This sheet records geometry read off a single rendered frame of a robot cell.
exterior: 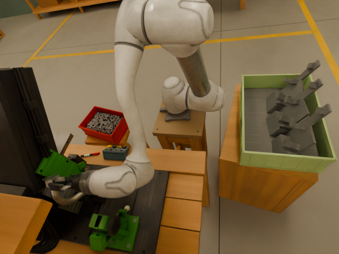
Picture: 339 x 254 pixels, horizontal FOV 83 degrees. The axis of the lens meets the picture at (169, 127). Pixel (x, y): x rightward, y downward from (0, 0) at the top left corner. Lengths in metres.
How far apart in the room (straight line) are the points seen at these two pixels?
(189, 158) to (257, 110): 0.58
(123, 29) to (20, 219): 0.57
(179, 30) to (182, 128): 0.77
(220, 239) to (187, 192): 0.91
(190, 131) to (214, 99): 0.28
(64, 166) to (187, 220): 0.65
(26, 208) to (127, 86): 0.43
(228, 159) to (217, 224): 0.83
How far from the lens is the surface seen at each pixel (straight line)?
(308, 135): 1.15
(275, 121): 1.29
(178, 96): 1.16
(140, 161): 0.78
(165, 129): 1.29
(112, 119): 1.53
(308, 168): 1.27
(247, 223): 1.96
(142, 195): 1.12
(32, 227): 0.54
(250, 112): 1.40
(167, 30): 0.63
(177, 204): 1.08
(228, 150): 1.28
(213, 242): 1.92
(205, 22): 0.63
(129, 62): 0.68
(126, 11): 0.73
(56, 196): 1.02
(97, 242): 0.89
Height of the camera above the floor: 1.91
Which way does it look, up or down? 52 degrees down
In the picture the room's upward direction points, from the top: 19 degrees counter-clockwise
